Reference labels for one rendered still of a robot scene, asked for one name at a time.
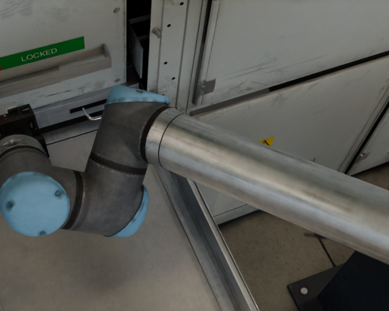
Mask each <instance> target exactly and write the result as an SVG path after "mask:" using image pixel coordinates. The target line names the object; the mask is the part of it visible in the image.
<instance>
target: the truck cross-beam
mask: <svg viewBox="0 0 389 311"><path fill-rule="evenodd" d="M120 85H124V86H129V87H132V88H137V89H139V82H138V80H137V79H136V76H135V74H134V73H133V70H132V68H131V67H127V68H126V82H125V83H122V84H120ZM112 87H113V86H111V87H108V88H104V89H100V90H97V91H93V92H90V93H86V94H82V95H80V96H76V97H72V98H69V99H65V100H63V101H59V102H55V103H52V104H48V105H45V106H41V107H37V108H34V109H32V110H33V113H34V115H35V117H36V121H37V124H38V128H43V127H46V126H50V125H53V124H56V123H60V122H64V121H66V120H70V119H73V118H77V117H81V116H84V113H83V112H82V110H81V107H85V109H86V111H87V113H88V114H91V113H94V112H97V111H100V110H104V103H105V102H106V101H107V98H108V95H109V92H110V90H111V88H112Z"/></svg>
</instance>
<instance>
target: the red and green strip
mask: <svg viewBox="0 0 389 311"><path fill-rule="evenodd" d="M84 48H85V42H84V36H82V37H79V38H75V39H70V40H67V41H63V42H60V43H56V44H51V45H48V46H43V47H40V48H36V49H31V50H29V51H24V52H20V53H16V54H12V55H9V56H5V57H0V71H1V70H5V69H8V68H12V67H17V66H20V65H24V64H29V63H32V62H36V61H39V60H43V59H47V58H50V57H55V56H59V55H62V54H66V53H70V52H74V51H78V50H81V49H84Z"/></svg>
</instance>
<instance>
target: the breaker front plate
mask: <svg viewBox="0 0 389 311"><path fill-rule="evenodd" d="M82 36H84V42H85V48H84V49H81V50H78V51H74V52H70V53H66V54H62V55H59V56H55V57H50V58H47V59H43V60H39V61H36V62H32V63H29V64H24V65H20V66H17V67H12V68H8V69H5V70H1V71H0V86H3V85H7V84H10V83H15V82H17V81H22V80H26V79H29V78H33V77H37V76H40V75H44V74H47V73H51V72H55V71H58V70H63V69H65V68H70V67H74V66H77V65H81V64H85V63H88V62H92V61H96V60H99V59H103V58H105V57H104V55H103V53H102V44H105V45H106V47H107V50H108V51H109V54H110V56H111V58H112V67H111V68H107V69H104V70H100V71H97V72H93V73H89V74H86V75H82V76H79V77H75V78H71V79H68V80H64V81H60V82H57V83H53V84H50V85H46V86H42V87H39V88H35V89H31V90H28V91H24V92H21V93H17V94H12V95H10V96H6V97H1V98H0V104H7V103H11V102H15V103H17V107H19V106H23V105H25V104H30V106H31V108H32V109H34V108H37V107H41V106H45V105H48V104H52V103H55V102H59V101H63V100H65V99H69V98H72V97H76V96H80V95H82V94H86V93H90V92H93V91H97V90H100V89H104V88H108V87H111V86H115V85H119V84H122V83H124V82H125V0H0V57H5V56H9V55H12V54H16V53H20V52H24V51H29V50H31V49H36V48H40V47H43V46H48V45H51V44H56V43H60V42H63V41H67V40H70V39H75V38H79V37H82Z"/></svg>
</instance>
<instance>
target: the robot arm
mask: <svg viewBox="0 0 389 311"><path fill-rule="evenodd" d="M169 104H170V101H169V98H168V97H167V96H164V95H161V94H157V93H152V92H149V91H145V90H142V89H137V88H132V87H129V86H124V85H115V86H113V87H112V88H111V90H110V92H109V95H108V98H107V101H106V102H105V103H104V110H103V113H102V117H101V121H100V123H99V127H98V130H97V133H96V137H95V139H94V143H93V147H92V149H91V153H90V155H89V158H88V161H87V164H86V168H85V171H84V172H80V171H76V170H71V169H68V168H62V167H56V166H53V165H52V164H51V162H50V160H49V158H48V157H49V153H48V149H47V147H46V142H45V139H44V136H43V135H41V134H40V130H39V128H38V124H37V121H36V117H35V115H34V113H33V110H32V108H31V106H30V104H25V105H23V106H19V107H17V103H15V102H11V103H7V104H0V212H1V214H2V216H3V217H4V219H5V221H6V222H7V224H8V225H9V226H10V227H11V228H12V229H13V230H15V231H16V232H18V233H20V234H23V235H25V236H44V235H47V234H50V233H52V232H54V231H56V230H57V229H58V228H59V229H64V230H72V231H79V232H84V233H93V234H100V235H103V236H105V237H113V236H115V237H122V238H124V237H128V236H131V235H132V234H133V233H135V232H136V231H137V230H138V229H139V227H140V226H141V224H142V223H143V221H144V218H145V216H146V213H147V207H148V203H149V196H148V191H147V189H146V187H145V186H144V184H143V180H144V176H145V174H146V171H147V168H148V165H149V164H151V165H154V166H160V167H162V168H165V169H167V170H169V171H171V172H174V173H176V174H178V175H181V176H184V177H185V178H188V179H190V180H193V181H195V182H197V183H199V184H202V185H204V186H207V187H208V188H211V189H214V190H216V191H218V192H220V193H223V194H225V195H228V196H230V197H232V198H234V199H237V200H239V201H241V202H244V203H246V204H248V205H251V206H253V207H255V208H257V209H260V210H263V211H265V212H267V213H269V214H272V215H274V216H276V217H278V218H281V219H283V220H286V221H288V222H290V223H293V224H295V225H298V226H300V227H302V228H304V229H306V230H309V231H311V232H313V233H316V234H318V235H321V236H323V237H325V238H327V239H330V240H332V241H335V242H336V243H339V244H342V245H344V246H346V247H348V248H351V249H353V250H355V251H358V252H360V253H362V254H365V255H368V256H369V257H372V258H374V259H376V260H379V261H381V262H383V263H386V264H388V265H389V190H387V189H383V188H381V187H378V186H376V185H373V184H370V183H368V182H365V181H362V180H359V179H357V178H354V177H352V176H349V175H346V174H344V173H341V172H338V171H336V170H333V169H331V168H328V167H324V166H323V165H319V164H317V163H314V162H311V161H309V160H306V159H304V158H301V157H298V156H296V155H293V154H290V153H287V152H285V151H282V150H279V149H277V148H274V147H272V146H268V145H266V144H263V143H260V142H258V141H255V140H253V139H250V138H247V137H245V136H242V135H239V134H237V133H234V132H232V131H228V130H226V129H223V128H221V127H218V126H215V125H213V124H210V123H207V122H204V121H202V120H199V119H197V118H194V117H191V116H189V115H186V114H183V113H181V112H179V111H178V110H177V109H175V108H173V107H170V106H168V105H169ZM27 108H29V109H27ZM24 109H27V110H24ZM7 112H8V113H7ZM36 128H37V129H36Z"/></svg>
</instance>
